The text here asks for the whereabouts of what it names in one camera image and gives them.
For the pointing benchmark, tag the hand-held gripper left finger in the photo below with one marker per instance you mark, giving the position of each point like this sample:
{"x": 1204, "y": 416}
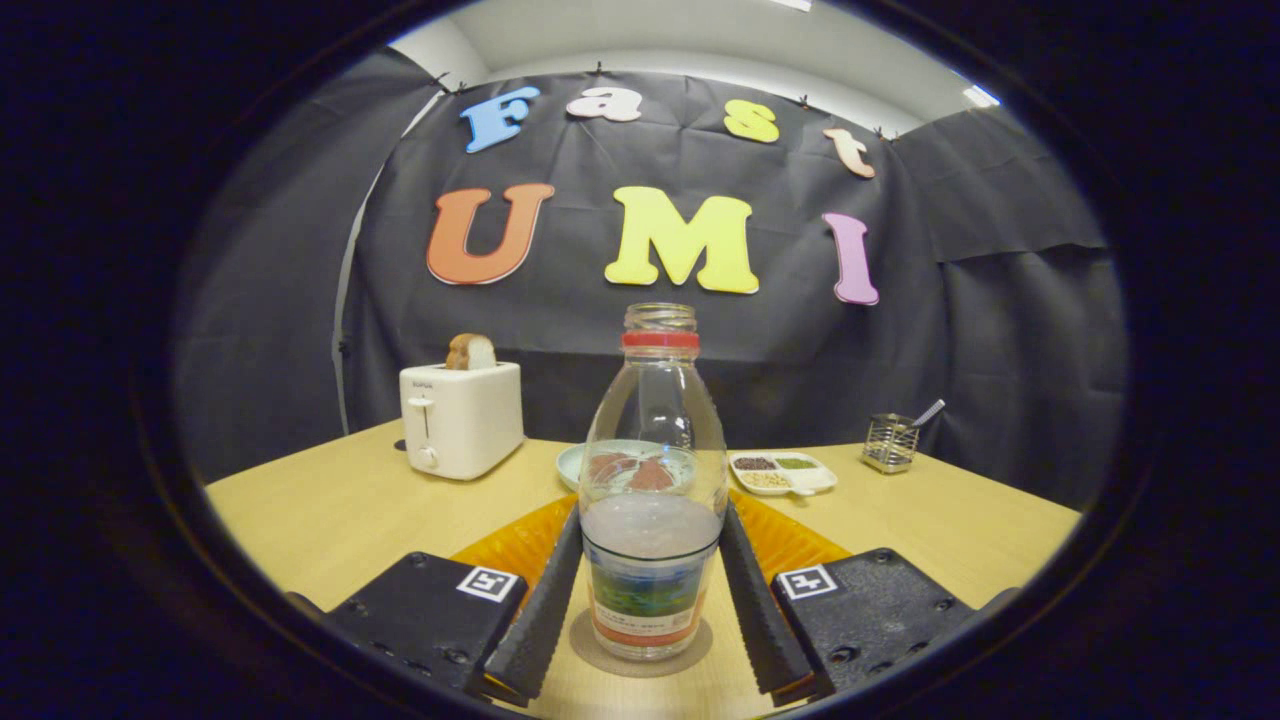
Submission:
{"x": 545, "y": 620}

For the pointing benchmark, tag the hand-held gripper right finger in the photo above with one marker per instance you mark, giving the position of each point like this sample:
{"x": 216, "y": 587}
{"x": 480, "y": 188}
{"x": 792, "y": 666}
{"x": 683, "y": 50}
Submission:
{"x": 760, "y": 620}

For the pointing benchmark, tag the round brown coaster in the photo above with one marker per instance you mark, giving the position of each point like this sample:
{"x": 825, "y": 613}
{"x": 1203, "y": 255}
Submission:
{"x": 640, "y": 668}

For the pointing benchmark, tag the clear juice bottle red collar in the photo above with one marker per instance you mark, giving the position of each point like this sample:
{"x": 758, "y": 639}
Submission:
{"x": 652, "y": 470}

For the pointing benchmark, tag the white divided dish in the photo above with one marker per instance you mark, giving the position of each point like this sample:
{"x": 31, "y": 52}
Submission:
{"x": 790, "y": 478}

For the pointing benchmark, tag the green plate with meat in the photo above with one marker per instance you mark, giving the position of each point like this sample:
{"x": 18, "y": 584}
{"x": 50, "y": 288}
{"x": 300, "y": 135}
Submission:
{"x": 570, "y": 467}

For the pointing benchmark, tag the white toaster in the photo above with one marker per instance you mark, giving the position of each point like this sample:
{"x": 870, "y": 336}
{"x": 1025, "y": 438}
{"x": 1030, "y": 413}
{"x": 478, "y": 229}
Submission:
{"x": 460, "y": 420}

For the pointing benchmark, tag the metal mesh holder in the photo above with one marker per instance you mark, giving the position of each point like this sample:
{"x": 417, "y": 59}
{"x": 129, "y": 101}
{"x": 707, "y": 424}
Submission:
{"x": 889, "y": 442}

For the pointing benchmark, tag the wooden table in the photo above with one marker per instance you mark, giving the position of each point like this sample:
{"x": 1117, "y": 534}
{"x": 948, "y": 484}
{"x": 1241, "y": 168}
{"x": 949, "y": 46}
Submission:
{"x": 330, "y": 510}

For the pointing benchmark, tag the bread slice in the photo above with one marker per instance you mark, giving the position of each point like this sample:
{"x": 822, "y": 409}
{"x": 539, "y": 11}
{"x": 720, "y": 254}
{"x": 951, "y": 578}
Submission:
{"x": 470, "y": 352}

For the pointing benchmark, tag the black backdrop cloth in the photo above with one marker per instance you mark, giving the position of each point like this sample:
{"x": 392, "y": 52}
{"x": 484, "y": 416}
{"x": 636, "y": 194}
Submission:
{"x": 280, "y": 300}

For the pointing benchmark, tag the small ceiling light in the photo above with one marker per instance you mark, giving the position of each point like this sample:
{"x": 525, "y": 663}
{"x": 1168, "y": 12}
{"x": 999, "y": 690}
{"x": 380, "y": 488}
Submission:
{"x": 980, "y": 96}

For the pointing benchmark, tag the long ceiling light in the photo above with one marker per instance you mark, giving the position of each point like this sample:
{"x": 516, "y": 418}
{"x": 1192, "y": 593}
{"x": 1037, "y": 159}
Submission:
{"x": 790, "y": 4}

